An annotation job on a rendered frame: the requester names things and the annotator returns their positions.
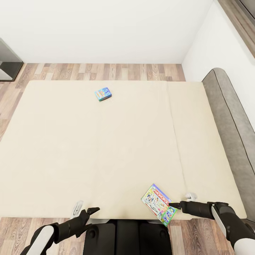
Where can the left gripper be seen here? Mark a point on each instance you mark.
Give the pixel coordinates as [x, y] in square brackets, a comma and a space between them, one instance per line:
[79, 224]

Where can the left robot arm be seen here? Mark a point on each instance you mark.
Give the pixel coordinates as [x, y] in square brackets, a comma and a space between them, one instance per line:
[44, 237]

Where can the board game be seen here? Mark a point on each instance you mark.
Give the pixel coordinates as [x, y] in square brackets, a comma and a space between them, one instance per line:
[158, 202]
[103, 94]

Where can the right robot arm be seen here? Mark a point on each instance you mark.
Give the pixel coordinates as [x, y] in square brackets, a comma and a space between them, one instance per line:
[241, 235]

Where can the bed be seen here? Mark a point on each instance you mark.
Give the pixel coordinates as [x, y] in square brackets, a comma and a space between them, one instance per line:
[63, 145]

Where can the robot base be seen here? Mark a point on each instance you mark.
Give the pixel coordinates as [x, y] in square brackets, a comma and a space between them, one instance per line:
[127, 237]

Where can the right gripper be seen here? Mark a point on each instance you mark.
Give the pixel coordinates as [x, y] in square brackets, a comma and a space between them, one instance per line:
[192, 208]

